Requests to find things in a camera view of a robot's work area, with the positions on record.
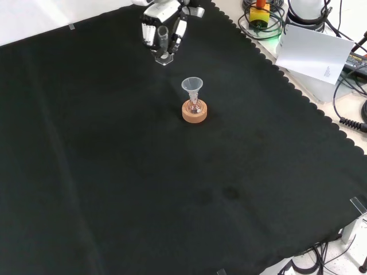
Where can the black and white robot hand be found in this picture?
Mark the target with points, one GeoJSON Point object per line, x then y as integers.
{"type": "Point", "coordinates": [160, 13]}

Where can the clear graduated cylinder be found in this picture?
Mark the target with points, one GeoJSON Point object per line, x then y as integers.
{"type": "Point", "coordinates": [163, 43]}

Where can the clear round-bottom flask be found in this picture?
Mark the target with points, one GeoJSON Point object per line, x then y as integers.
{"type": "Point", "coordinates": [195, 108]}

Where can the clear plastic funnel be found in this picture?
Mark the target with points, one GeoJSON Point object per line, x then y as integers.
{"type": "Point", "coordinates": [192, 86]}

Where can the grey tape strip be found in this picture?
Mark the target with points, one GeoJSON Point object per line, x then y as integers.
{"type": "Point", "coordinates": [221, 272]}
{"type": "Point", "coordinates": [72, 27]}

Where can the yellow stop button box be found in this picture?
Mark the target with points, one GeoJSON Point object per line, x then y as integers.
{"type": "Point", "coordinates": [259, 15]}

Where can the black scalloped-edge cloth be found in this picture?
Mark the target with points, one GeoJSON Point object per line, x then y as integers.
{"type": "Point", "coordinates": [114, 172]}

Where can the translucent white box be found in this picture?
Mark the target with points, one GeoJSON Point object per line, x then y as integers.
{"type": "Point", "coordinates": [315, 88]}

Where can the black tripod leg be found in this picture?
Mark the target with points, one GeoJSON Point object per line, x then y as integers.
{"type": "Point", "coordinates": [359, 43]}

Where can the black power adapter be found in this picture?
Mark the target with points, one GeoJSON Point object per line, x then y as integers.
{"type": "Point", "coordinates": [357, 61]}

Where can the silver metal clamp bracket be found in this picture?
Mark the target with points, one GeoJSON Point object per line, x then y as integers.
{"type": "Point", "coordinates": [358, 204]}

